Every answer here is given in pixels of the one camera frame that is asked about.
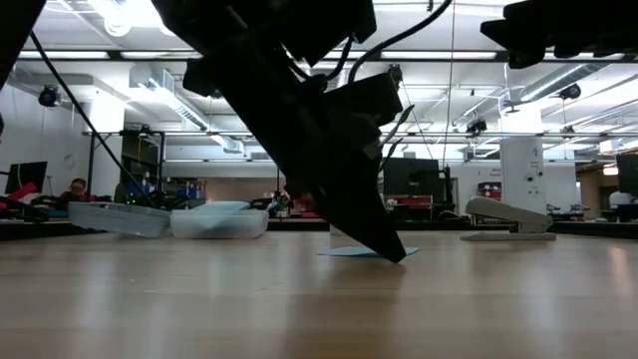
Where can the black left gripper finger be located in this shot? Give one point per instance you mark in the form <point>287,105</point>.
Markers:
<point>339,209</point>
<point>374,199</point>

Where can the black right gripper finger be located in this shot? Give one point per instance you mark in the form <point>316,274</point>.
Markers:
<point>508,34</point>

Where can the clear plastic storage box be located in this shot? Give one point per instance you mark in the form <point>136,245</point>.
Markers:
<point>219,225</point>

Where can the black computer monitor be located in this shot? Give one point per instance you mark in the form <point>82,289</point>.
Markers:
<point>414,177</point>
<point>27,178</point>
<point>628,174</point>

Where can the grey stapler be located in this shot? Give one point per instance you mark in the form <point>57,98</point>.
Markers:
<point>498,209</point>

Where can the white pillar with outlets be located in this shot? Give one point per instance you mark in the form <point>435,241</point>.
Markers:
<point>523,169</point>

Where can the black shelf rack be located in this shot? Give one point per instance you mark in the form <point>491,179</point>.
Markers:
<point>142,164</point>

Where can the black overhead beam with lights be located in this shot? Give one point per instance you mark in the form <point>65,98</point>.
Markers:
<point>114,55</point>

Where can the red background tool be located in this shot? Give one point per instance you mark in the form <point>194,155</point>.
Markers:
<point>22,192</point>

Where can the black hanging ceiling camera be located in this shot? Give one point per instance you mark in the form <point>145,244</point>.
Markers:
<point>476,125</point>
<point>48,96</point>
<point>569,91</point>

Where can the black aluminium table frame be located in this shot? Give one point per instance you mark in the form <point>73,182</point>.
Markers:
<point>598,227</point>

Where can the black background gantry frame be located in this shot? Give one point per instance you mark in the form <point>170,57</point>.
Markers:
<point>91,169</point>

